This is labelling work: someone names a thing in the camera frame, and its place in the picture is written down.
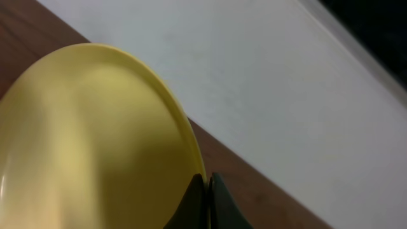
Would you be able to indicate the yellow plate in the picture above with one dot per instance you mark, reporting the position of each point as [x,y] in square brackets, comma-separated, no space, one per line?
[92,138]

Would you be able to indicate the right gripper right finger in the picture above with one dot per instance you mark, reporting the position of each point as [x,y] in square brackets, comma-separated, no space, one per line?
[224,212]

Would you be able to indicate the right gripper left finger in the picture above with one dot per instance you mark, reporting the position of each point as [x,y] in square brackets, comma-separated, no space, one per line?
[192,211]

